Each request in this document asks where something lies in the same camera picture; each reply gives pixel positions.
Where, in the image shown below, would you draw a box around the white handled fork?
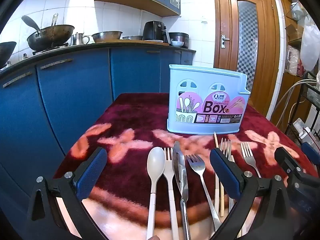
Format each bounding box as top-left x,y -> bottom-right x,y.
163,147 -> 179,240

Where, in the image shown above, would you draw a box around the dark cooking pot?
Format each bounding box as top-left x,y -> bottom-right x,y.
169,32 -> 190,49

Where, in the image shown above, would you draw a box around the metal colander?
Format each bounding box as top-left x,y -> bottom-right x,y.
91,31 -> 123,43

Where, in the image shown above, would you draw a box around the white jar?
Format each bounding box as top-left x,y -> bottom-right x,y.
291,4 -> 306,21

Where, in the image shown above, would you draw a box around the black air fryer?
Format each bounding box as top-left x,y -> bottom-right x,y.
143,21 -> 171,44

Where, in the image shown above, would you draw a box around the cardboard box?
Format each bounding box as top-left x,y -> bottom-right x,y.
285,24 -> 304,42

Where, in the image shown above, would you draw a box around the beige hoses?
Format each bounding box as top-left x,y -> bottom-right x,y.
271,79 -> 317,131

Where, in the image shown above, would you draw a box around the black wire rack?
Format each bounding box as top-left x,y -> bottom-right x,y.
284,71 -> 320,146

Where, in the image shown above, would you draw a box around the clear bag with pink contents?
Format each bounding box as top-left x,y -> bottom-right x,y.
286,45 -> 303,75

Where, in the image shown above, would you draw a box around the dark red flowered blanket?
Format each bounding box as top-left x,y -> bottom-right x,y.
53,92 -> 313,240

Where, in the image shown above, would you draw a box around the wooden cutting board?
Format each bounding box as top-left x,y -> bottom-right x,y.
142,39 -> 171,45

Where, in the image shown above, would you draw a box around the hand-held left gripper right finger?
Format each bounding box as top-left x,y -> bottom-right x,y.
207,148 -> 293,240

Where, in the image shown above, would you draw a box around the metal jug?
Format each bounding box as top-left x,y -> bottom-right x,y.
70,32 -> 90,46

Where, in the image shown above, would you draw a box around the white plastic spoon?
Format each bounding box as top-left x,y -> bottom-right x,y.
146,147 -> 166,240

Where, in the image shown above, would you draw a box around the black ladle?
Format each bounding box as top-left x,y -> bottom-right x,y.
21,15 -> 42,35

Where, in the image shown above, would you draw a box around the large white plastic bag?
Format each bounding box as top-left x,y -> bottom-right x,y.
299,15 -> 320,72

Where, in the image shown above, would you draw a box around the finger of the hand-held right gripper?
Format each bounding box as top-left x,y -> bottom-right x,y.
301,142 -> 320,166
274,147 -> 311,180

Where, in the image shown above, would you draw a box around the metal door handle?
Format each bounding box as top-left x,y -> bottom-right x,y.
220,33 -> 230,49

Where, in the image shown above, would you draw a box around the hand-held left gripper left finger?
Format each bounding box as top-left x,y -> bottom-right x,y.
25,147 -> 108,240

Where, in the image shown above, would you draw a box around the gas stove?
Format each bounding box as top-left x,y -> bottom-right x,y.
32,42 -> 69,56

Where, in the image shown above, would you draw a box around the small dark wok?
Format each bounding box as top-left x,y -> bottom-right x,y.
0,41 -> 17,63

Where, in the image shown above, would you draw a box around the dark kitchen countertop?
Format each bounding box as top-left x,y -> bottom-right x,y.
0,41 -> 197,73

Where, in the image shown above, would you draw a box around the wooden door with glass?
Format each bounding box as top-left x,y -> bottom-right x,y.
212,0 -> 281,117

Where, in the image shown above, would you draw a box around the light blue plastic utensil box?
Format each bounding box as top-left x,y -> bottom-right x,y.
167,64 -> 251,135

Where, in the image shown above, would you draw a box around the large dark wok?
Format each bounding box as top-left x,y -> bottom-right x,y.
27,24 -> 75,51

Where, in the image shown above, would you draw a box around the blue kitchen base cabinet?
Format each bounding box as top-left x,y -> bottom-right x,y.
0,48 -> 197,230

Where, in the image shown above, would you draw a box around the metal table knife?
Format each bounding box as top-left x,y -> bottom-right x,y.
172,141 -> 192,240

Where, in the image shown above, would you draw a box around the metal fork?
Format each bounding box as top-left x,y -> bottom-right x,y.
240,142 -> 262,178
219,138 -> 232,159
186,154 -> 222,232

